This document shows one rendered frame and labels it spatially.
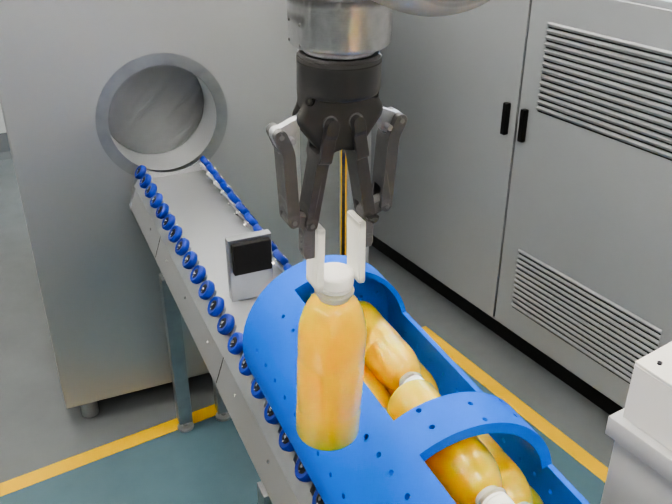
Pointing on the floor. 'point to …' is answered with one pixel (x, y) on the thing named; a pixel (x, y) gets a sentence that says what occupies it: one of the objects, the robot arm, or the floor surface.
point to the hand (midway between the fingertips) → (336, 252)
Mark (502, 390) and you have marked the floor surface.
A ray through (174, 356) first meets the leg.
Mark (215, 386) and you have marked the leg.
